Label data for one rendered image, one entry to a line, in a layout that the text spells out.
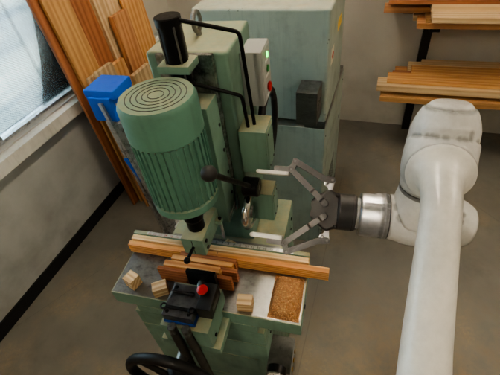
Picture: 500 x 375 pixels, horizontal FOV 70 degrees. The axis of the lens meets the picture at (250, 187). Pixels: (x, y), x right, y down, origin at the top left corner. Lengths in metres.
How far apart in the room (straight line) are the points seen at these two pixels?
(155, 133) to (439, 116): 0.51
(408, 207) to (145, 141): 0.53
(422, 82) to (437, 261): 2.27
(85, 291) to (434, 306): 2.20
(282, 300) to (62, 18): 1.87
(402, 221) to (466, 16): 1.89
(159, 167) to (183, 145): 0.08
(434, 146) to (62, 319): 2.21
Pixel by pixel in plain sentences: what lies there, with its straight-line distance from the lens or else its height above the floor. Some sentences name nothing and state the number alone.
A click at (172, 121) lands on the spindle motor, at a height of 1.48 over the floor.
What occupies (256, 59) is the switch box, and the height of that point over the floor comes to 1.46.
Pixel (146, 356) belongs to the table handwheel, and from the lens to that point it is 1.05.
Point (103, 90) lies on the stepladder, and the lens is 1.76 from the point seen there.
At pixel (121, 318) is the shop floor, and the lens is 2.29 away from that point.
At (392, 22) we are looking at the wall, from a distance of 3.04.
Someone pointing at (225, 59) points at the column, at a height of 1.50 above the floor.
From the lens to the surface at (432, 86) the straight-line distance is 2.74.
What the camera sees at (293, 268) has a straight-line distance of 1.11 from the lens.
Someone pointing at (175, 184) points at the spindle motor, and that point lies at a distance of 0.84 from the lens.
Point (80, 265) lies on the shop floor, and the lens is 2.64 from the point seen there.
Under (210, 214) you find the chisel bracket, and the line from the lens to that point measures 1.10.
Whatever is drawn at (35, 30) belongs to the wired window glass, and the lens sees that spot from 2.51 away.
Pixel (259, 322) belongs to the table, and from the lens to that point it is 1.10.
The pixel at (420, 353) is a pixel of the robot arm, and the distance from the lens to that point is 0.51.
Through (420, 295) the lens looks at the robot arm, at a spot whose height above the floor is 1.43.
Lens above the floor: 1.86
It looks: 43 degrees down
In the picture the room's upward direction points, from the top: 8 degrees counter-clockwise
